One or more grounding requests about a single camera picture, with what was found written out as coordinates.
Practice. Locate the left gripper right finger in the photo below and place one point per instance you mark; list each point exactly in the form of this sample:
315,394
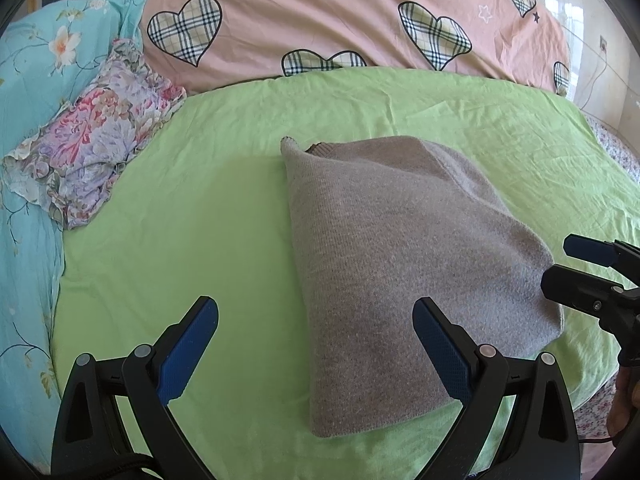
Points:
540,440

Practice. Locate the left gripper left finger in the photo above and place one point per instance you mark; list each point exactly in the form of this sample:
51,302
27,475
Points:
114,421

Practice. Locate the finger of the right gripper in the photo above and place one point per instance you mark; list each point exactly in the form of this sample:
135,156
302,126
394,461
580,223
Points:
621,256
588,293

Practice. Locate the beige knitted sweater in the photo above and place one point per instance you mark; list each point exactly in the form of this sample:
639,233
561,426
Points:
379,224

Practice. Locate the person's right hand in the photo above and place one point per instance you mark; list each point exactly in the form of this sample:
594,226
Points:
626,398

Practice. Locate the floral mattress edge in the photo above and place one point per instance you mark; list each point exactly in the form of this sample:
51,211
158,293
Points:
591,416

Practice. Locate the purple pink floral cloth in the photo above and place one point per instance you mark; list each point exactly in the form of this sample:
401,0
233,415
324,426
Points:
70,166

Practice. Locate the light blue floral quilt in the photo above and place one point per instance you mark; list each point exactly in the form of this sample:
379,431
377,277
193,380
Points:
47,58

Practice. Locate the pink quilt with plaid hearts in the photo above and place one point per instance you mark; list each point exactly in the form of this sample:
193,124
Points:
203,45

